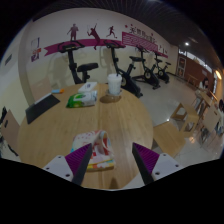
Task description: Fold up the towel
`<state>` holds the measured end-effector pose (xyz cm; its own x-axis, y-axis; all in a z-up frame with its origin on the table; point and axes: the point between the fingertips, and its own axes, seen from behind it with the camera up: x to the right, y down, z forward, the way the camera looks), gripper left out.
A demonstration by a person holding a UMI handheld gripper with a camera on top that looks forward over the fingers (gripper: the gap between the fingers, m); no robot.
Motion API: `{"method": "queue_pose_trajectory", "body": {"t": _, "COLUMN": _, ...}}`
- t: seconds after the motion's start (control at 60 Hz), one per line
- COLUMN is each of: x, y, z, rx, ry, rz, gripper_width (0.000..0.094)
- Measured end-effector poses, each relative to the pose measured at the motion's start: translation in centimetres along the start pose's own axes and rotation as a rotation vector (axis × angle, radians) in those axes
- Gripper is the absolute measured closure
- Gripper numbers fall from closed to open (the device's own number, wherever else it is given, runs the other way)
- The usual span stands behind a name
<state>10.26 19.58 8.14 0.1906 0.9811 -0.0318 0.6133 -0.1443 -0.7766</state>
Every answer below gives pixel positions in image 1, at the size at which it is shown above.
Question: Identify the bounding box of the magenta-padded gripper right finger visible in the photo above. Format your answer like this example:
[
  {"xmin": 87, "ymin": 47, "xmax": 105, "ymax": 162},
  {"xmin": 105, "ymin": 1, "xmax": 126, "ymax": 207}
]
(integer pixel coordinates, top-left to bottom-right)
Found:
[{"xmin": 131, "ymin": 142, "xmax": 183, "ymax": 186}]

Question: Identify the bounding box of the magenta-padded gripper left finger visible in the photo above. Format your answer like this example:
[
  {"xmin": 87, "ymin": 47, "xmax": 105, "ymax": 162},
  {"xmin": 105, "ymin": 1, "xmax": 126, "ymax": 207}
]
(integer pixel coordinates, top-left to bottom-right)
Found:
[{"xmin": 43, "ymin": 143, "xmax": 93, "ymax": 186}]

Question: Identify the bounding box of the colourful checkered towel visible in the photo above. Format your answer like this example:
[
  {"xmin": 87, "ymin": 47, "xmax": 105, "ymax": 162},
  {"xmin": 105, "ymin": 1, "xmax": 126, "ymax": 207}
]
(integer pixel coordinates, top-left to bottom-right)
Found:
[{"xmin": 70, "ymin": 129, "xmax": 116, "ymax": 172}]

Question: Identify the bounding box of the light wooden stool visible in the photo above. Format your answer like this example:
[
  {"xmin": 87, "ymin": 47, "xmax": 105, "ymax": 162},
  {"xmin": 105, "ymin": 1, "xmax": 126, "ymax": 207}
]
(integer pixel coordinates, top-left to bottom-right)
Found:
[{"xmin": 170, "ymin": 102, "xmax": 198, "ymax": 133}]

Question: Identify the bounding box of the green wet wipes pack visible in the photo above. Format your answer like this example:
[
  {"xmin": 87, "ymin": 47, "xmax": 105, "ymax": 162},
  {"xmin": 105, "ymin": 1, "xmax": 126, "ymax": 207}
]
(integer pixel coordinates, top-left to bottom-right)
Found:
[{"xmin": 65, "ymin": 90, "xmax": 99, "ymax": 109}]

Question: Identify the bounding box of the white marker pen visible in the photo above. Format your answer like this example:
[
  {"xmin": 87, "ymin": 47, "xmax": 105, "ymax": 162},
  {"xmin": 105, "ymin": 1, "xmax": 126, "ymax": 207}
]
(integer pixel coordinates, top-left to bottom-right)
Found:
[{"xmin": 34, "ymin": 92, "xmax": 54, "ymax": 105}]

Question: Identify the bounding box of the brown round coaster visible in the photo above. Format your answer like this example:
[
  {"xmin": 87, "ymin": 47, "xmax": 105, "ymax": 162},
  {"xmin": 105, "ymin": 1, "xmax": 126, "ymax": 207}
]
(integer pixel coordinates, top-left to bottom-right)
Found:
[{"xmin": 99, "ymin": 94, "xmax": 122, "ymax": 105}]

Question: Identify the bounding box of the blue and orange marker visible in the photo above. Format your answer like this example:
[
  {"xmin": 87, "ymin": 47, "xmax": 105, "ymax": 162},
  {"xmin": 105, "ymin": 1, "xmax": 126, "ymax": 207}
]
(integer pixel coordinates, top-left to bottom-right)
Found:
[{"xmin": 50, "ymin": 88, "xmax": 65, "ymax": 95}]

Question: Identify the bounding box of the white tissue pack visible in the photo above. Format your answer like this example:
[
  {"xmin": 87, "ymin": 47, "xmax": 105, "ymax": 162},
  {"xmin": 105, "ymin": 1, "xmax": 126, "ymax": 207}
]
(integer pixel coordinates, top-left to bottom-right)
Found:
[{"xmin": 77, "ymin": 81, "xmax": 99, "ymax": 94}]

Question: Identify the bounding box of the black exercise bike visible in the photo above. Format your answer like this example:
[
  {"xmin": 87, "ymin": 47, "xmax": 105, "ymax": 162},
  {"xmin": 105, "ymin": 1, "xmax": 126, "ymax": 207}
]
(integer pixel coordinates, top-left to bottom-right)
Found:
[
  {"xmin": 134, "ymin": 44, "xmax": 162, "ymax": 91},
  {"xmin": 57, "ymin": 40, "xmax": 100, "ymax": 85},
  {"xmin": 153, "ymin": 51, "xmax": 173, "ymax": 85},
  {"xmin": 103, "ymin": 39, "xmax": 145, "ymax": 99}
]

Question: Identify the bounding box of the white plastic cup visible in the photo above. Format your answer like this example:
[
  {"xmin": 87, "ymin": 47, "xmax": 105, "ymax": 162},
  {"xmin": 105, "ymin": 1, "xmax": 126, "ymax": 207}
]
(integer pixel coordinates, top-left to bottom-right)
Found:
[{"xmin": 106, "ymin": 73, "xmax": 123, "ymax": 97}]

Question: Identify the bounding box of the person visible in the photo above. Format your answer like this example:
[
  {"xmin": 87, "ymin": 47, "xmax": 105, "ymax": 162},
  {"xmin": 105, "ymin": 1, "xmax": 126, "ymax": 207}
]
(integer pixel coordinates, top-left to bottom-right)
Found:
[{"xmin": 199, "ymin": 77, "xmax": 211, "ymax": 93}]

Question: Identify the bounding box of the red and purple wall poster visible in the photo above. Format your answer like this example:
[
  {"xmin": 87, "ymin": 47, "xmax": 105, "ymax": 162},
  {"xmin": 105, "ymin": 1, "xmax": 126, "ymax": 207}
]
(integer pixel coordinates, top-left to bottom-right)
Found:
[{"xmin": 30, "ymin": 48, "xmax": 43, "ymax": 63}]

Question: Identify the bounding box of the grey wall sign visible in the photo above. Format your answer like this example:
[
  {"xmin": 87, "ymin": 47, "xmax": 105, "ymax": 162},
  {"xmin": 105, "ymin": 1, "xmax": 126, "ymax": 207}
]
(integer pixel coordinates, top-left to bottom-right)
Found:
[{"xmin": 3, "ymin": 53, "xmax": 13, "ymax": 66}]

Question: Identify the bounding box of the white wall poster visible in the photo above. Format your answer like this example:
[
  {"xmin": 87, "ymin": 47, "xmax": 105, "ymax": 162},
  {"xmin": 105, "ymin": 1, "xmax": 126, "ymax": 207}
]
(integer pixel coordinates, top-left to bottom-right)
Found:
[{"xmin": 30, "ymin": 37, "xmax": 41, "ymax": 51}]

